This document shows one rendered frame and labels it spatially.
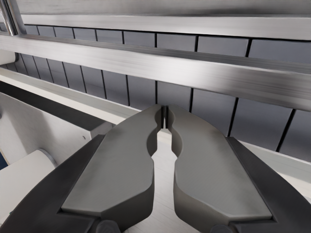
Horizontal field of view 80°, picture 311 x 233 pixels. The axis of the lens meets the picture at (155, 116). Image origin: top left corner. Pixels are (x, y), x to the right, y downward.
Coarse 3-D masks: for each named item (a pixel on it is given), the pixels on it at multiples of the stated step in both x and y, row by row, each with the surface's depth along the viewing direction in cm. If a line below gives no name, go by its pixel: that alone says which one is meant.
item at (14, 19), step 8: (0, 0) 13; (8, 0) 13; (0, 8) 13; (8, 8) 13; (16, 8) 13; (8, 16) 13; (16, 16) 14; (8, 24) 14; (16, 24) 14; (8, 32) 14; (16, 32) 14; (24, 32) 14
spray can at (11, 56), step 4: (0, 52) 29; (4, 52) 30; (8, 52) 30; (12, 52) 31; (16, 52) 31; (0, 56) 30; (4, 56) 30; (8, 56) 31; (12, 56) 31; (16, 56) 32; (0, 60) 30; (4, 60) 30; (8, 60) 31; (12, 60) 32; (16, 60) 32; (0, 64) 31
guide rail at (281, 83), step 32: (0, 32) 16; (96, 64) 10; (128, 64) 9; (160, 64) 8; (192, 64) 7; (224, 64) 7; (256, 64) 6; (288, 64) 6; (256, 96) 6; (288, 96) 6
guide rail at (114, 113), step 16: (16, 80) 28; (32, 80) 28; (48, 96) 25; (64, 96) 23; (80, 96) 23; (96, 112) 20; (112, 112) 19; (128, 112) 19; (272, 160) 13; (288, 160) 13; (288, 176) 12; (304, 176) 12; (304, 192) 12
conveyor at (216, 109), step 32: (32, 32) 27; (64, 32) 23; (96, 32) 20; (128, 32) 18; (32, 64) 31; (64, 64) 26; (96, 96) 25; (128, 96) 22; (160, 96) 19; (192, 96) 18; (224, 96) 15; (224, 128) 17; (256, 128) 15; (288, 128) 14
